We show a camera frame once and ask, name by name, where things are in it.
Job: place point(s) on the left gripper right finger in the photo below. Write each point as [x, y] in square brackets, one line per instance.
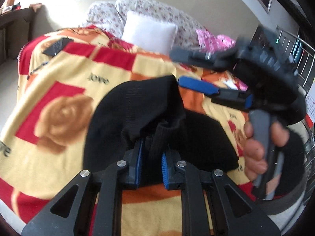
[212, 204]

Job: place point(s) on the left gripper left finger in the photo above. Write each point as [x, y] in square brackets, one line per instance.
[91, 203]

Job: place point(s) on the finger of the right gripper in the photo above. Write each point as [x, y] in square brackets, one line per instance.
[220, 60]
[231, 98]

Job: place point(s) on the black pants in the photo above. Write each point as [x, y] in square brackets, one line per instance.
[152, 111]

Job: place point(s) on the right hand black glove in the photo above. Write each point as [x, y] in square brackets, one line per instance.
[286, 141]

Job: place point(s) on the pink penguin pajama garment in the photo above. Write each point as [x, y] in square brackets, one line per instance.
[210, 43]

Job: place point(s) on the metal railing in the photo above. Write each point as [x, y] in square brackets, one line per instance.
[301, 53]

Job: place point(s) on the floral pillow right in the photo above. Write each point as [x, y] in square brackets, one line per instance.
[187, 25]

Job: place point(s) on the floral pillow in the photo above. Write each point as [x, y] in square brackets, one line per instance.
[106, 16]
[187, 25]

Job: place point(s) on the white square pillow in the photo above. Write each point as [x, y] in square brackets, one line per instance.
[149, 33]

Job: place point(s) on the red orange checkered blanket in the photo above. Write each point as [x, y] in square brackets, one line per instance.
[42, 141]

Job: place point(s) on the floral pillow left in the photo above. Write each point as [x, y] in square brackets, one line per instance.
[106, 16]

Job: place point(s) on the black smartphone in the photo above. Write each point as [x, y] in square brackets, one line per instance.
[57, 46]

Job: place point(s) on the dark wooden desk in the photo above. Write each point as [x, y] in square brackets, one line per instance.
[16, 31]

